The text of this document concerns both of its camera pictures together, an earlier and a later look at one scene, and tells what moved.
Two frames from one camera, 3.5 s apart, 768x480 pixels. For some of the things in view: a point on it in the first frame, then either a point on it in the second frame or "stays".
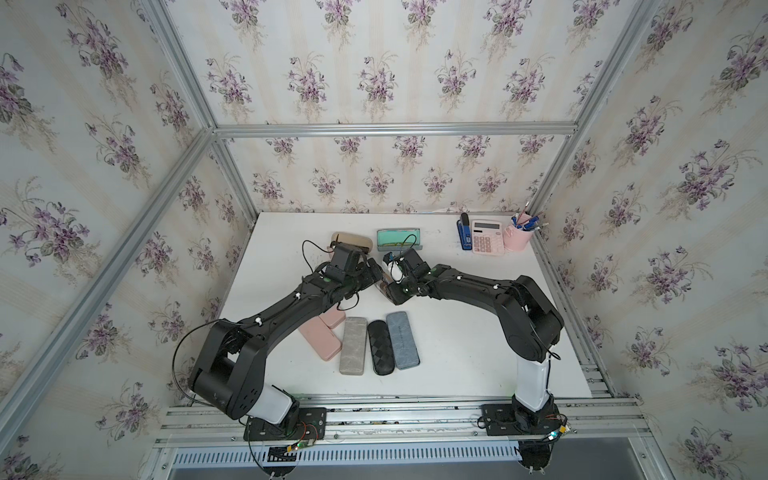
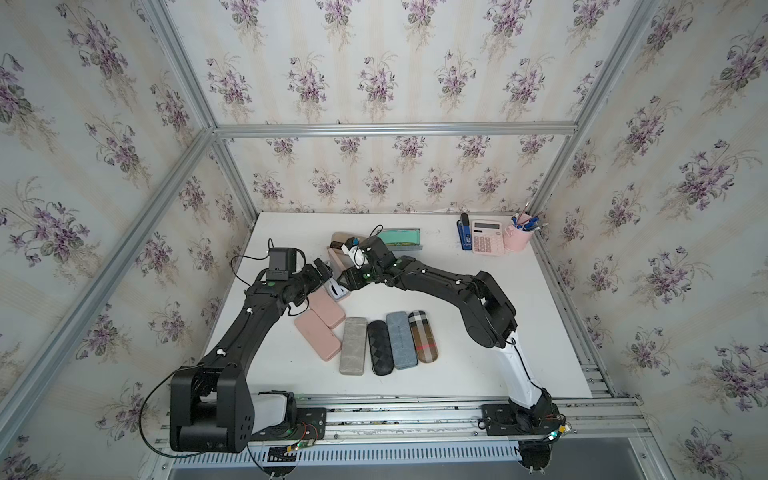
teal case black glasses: [406, 354] stays
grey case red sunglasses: [353, 346] stays
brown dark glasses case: [381, 347] stays
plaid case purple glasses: [383, 285] -> [423, 335]
